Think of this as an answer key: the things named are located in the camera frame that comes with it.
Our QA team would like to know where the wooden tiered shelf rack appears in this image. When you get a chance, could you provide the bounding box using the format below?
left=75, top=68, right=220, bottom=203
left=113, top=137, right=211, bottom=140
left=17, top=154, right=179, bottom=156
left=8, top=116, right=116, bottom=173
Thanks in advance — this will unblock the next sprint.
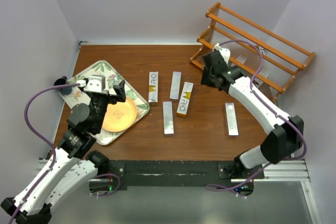
left=190, top=2, right=315, bottom=102

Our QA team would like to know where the silver box far right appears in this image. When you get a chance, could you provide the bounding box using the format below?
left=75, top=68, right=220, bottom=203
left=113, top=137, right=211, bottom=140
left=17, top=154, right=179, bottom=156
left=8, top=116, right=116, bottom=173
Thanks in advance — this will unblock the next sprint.
left=225, top=103, right=239, bottom=136

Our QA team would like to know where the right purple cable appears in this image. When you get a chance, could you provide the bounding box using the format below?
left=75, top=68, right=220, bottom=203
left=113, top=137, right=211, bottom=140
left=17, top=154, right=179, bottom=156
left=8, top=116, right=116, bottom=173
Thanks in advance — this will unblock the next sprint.
left=206, top=39, right=308, bottom=192

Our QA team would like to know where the floral leaf pattern tray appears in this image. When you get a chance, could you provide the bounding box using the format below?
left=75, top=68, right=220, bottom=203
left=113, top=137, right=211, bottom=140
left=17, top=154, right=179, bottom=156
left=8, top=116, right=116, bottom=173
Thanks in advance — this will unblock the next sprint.
left=68, top=60, right=150, bottom=145

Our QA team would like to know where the orange round plate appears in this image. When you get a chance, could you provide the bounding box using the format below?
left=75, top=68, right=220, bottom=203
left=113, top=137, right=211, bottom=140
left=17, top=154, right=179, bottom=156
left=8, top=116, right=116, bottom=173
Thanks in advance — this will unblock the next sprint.
left=102, top=97, right=137, bottom=132

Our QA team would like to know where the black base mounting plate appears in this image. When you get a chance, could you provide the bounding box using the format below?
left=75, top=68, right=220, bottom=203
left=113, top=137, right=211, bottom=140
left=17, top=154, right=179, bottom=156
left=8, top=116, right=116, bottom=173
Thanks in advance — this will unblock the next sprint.
left=89, top=159, right=265, bottom=196

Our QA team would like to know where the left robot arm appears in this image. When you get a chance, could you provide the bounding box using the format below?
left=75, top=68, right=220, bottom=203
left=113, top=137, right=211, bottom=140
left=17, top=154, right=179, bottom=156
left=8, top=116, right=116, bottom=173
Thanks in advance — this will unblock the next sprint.
left=1, top=76, right=126, bottom=223

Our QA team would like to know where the aluminium frame rail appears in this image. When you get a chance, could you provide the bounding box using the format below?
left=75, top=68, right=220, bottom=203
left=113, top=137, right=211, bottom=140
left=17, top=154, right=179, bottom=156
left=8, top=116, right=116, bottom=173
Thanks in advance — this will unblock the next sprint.
left=49, top=161, right=319, bottom=223

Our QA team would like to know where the silver toothpaste box upper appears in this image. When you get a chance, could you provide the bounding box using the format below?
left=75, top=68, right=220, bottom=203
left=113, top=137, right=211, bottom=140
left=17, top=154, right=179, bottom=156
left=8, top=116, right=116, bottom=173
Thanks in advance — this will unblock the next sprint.
left=170, top=71, right=182, bottom=100

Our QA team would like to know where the dark blue mug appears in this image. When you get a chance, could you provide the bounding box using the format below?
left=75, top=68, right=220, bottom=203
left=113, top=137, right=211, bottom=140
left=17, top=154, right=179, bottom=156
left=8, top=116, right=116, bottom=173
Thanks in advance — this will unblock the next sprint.
left=54, top=76, right=72, bottom=95

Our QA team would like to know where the purple cable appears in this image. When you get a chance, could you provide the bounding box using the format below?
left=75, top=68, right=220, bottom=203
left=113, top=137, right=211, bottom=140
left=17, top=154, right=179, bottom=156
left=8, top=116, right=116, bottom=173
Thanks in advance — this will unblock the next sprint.
left=7, top=82, right=121, bottom=224
left=206, top=39, right=308, bottom=192

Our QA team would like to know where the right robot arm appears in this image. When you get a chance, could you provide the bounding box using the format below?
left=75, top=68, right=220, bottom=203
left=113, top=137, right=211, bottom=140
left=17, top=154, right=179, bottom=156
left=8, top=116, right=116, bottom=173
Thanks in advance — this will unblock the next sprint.
left=201, top=49, right=304, bottom=178

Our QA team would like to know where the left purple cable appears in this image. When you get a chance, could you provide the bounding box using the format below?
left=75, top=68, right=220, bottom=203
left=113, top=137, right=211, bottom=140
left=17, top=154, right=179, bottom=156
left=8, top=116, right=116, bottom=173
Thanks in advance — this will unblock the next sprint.
left=7, top=82, right=121, bottom=224

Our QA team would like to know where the silver toothpaste box lower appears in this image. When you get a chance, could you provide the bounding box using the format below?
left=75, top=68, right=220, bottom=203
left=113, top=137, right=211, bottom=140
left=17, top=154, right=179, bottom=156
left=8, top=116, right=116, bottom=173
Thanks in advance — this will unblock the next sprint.
left=163, top=101, right=174, bottom=135

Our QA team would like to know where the silver gold R&O toothpaste box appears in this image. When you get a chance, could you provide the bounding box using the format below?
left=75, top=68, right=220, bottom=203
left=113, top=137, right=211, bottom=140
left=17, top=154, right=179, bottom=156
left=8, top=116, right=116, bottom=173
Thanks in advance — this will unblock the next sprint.
left=148, top=71, right=159, bottom=105

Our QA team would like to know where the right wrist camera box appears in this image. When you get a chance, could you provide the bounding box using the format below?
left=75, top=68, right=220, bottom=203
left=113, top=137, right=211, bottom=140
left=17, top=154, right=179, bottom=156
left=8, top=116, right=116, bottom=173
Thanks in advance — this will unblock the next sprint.
left=214, top=43, right=230, bottom=64

